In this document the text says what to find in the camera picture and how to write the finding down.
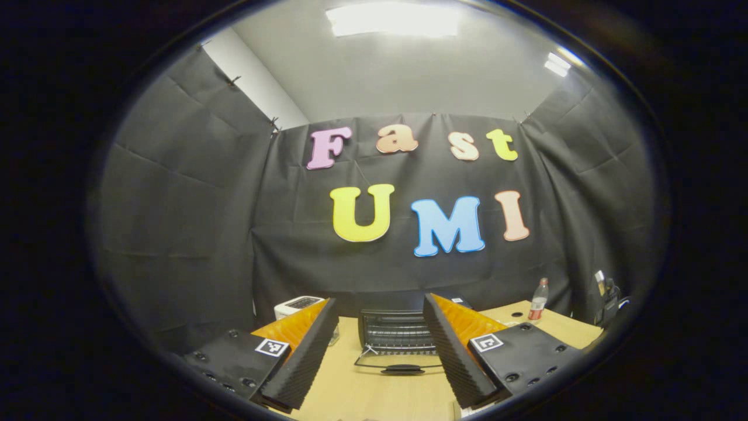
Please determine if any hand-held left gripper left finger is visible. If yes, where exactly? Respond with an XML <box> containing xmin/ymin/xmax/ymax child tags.
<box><xmin>184</xmin><ymin>298</ymin><xmax>340</xmax><ymax>411</ymax></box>

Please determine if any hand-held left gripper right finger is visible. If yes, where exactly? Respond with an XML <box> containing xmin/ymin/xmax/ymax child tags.
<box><xmin>423</xmin><ymin>293</ymin><xmax>584</xmax><ymax>410</ymax></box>

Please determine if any black electric oven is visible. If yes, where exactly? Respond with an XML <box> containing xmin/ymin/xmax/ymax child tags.
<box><xmin>352</xmin><ymin>294</ymin><xmax>475</xmax><ymax>376</ymax></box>

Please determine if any white toaster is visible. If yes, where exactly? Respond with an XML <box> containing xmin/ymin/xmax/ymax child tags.
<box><xmin>273</xmin><ymin>296</ymin><xmax>325</xmax><ymax>321</ymax></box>

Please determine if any small white device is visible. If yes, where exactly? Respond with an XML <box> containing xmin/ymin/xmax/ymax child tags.
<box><xmin>453</xmin><ymin>399</ymin><xmax>497</xmax><ymax>419</ymax></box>

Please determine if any clear bottle with red label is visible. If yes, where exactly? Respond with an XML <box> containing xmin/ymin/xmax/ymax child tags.
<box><xmin>528</xmin><ymin>277</ymin><xmax>550</xmax><ymax>322</ymax></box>

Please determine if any black backdrop cloth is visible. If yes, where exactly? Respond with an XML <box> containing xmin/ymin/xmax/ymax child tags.
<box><xmin>96</xmin><ymin>47</ymin><xmax>658</xmax><ymax>351</ymax></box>

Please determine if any small ceiling light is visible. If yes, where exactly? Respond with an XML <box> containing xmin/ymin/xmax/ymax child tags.
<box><xmin>543</xmin><ymin>51</ymin><xmax>572</xmax><ymax>78</ymax></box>

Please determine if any large ceiling light panel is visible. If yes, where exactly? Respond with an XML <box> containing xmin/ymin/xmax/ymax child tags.
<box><xmin>326</xmin><ymin>3</ymin><xmax>462</xmax><ymax>39</ymax></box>

